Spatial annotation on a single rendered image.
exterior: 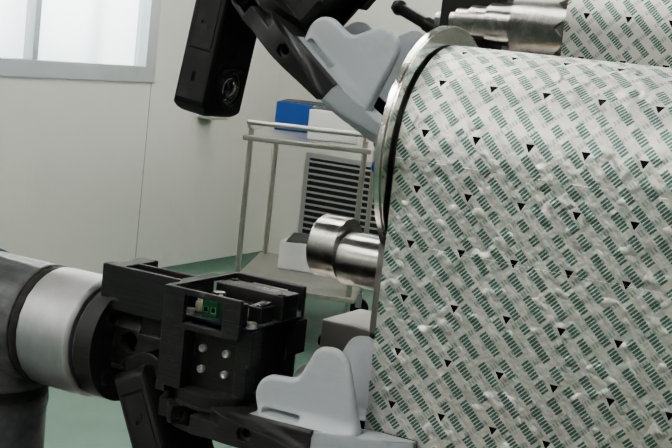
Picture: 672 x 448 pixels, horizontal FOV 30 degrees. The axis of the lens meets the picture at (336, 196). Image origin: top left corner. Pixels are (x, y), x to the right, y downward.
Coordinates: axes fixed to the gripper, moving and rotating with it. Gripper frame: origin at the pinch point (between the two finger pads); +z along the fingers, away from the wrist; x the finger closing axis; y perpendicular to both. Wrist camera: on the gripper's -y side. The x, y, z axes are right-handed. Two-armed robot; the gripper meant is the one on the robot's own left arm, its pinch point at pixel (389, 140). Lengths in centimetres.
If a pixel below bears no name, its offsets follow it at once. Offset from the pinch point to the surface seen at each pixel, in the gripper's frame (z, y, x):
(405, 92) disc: 1.4, 5.4, -7.7
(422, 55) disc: 0.1, 7.0, -6.1
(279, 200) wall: -209, -282, 549
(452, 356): 13.6, -1.9, -8.4
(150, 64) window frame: -262, -231, 427
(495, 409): 17.1, -1.9, -8.4
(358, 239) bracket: 2.8, -6.0, 0.5
